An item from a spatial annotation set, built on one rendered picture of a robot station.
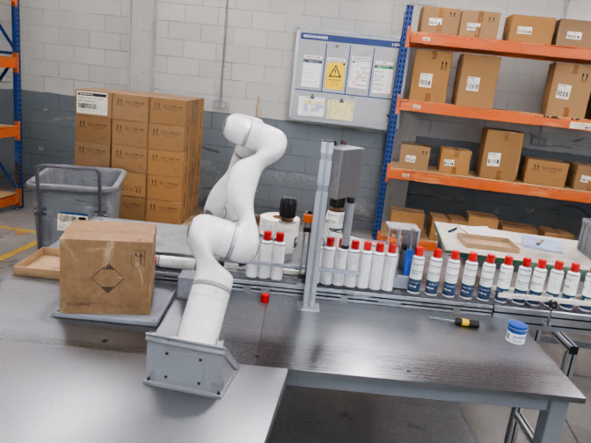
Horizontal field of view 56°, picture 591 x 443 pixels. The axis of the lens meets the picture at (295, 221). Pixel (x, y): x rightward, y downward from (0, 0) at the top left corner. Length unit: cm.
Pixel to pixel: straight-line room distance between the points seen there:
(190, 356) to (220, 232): 39
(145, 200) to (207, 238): 404
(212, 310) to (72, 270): 57
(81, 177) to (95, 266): 310
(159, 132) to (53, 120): 250
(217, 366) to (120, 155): 432
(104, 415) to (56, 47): 651
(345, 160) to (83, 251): 97
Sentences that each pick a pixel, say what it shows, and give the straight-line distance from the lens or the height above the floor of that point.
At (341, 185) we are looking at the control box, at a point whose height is 134.
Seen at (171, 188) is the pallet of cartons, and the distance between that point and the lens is 564.
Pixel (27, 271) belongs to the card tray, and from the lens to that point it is 247.
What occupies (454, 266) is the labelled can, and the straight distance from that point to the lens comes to 240.
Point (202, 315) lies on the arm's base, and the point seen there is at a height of 102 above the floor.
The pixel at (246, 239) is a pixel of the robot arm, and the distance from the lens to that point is 175.
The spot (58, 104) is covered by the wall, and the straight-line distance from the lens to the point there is 776.
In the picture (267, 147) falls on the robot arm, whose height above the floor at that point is 148.
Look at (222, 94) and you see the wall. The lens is 690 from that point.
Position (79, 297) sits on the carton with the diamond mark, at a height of 91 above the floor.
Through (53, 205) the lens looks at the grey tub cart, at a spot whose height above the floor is 64.
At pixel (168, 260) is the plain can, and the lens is 238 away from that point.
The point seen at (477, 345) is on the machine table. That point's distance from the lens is 219.
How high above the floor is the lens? 171
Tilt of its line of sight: 15 degrees down
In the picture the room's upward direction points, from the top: 6 degrees clockwise
